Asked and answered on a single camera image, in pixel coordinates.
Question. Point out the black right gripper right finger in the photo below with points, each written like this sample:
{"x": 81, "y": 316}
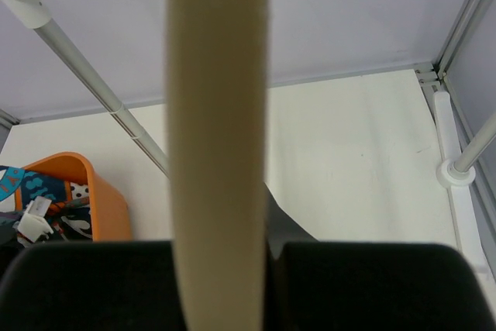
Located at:
{"x": 315, "y": 285}

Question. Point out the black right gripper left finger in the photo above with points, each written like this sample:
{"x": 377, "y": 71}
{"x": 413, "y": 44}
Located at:
{"x": 92, "y": 286}

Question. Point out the orange plastic basket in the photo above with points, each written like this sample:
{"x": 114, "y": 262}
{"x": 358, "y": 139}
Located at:
{"x": 109, "y": 210}

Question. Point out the wooden clothes hanger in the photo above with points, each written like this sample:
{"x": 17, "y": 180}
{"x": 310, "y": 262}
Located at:
{"x": 216, "y": 95}

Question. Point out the colourful patterned shorts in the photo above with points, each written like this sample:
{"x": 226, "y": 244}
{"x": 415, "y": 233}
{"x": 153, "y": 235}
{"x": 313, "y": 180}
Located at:
{"x": 64, "y": 206}

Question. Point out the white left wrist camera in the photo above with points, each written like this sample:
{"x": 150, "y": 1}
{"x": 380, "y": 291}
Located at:
{"x": 33, "y": 227}

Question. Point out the silver white clothes rack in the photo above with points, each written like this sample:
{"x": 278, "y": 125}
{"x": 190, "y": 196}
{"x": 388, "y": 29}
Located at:
{"x": 33, "y": 14}

